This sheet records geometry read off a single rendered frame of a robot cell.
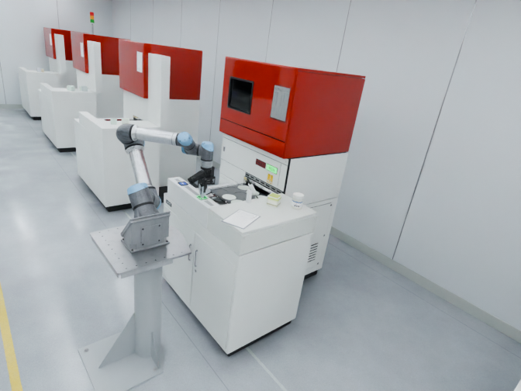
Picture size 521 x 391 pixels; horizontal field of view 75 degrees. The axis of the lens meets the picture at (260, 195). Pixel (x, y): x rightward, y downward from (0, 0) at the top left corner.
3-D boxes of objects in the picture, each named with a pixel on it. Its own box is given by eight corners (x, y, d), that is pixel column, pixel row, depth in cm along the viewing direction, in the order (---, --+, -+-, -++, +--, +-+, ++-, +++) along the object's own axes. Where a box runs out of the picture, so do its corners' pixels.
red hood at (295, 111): (282, 128, 336) (291, 64, 314) (348, 151, 281) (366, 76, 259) (218, 130, 289) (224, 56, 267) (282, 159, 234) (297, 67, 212)
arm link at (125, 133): (112, 116, 199) (192, 128, 195) (120, 124, 210) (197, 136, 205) (106, 134, 197) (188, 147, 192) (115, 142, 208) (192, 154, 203)
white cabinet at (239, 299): (223, 263, 325) (231, 183, 295) (294, 326, 259) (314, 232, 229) (159, 283, 285) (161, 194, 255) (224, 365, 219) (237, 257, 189)
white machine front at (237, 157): (221, 174, 309) (225, 130, 294) (282, 210, 254) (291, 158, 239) (219, 174, 308) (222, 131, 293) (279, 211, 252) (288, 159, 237)
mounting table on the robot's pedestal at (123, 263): (118, 295, 167) (117, 273, 162) (90, 252, 196) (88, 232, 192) (198, 268, 195) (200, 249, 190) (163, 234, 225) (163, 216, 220)
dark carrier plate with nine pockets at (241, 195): (245, 184, 274) (245, 183, 273) (274, 200, 250) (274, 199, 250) (208, 190, 252) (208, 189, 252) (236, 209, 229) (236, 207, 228)
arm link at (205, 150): (202, 140, 213) (215, 142, 212) (201, 157, 217) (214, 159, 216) (198, 142, 205) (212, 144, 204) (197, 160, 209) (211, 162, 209)
